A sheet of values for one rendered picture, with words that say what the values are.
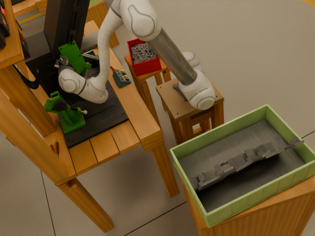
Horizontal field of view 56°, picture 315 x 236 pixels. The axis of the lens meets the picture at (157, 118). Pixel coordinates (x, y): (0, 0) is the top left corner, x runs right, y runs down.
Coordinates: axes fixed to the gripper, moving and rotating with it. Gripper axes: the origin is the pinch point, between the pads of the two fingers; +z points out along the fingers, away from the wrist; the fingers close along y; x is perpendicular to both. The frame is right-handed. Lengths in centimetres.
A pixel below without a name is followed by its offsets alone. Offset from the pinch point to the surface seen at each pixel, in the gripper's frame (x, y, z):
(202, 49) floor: -35, -167, 119
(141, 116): 8, -49, -35
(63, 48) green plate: -7.1, 1.7, 4.4
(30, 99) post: 22.5, 13.9, -20.5
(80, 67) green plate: 1.5, -12.2, 4.3
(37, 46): 2.0, 15.3, 21.6
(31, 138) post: 24, 13, -60
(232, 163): -4, -76, -93
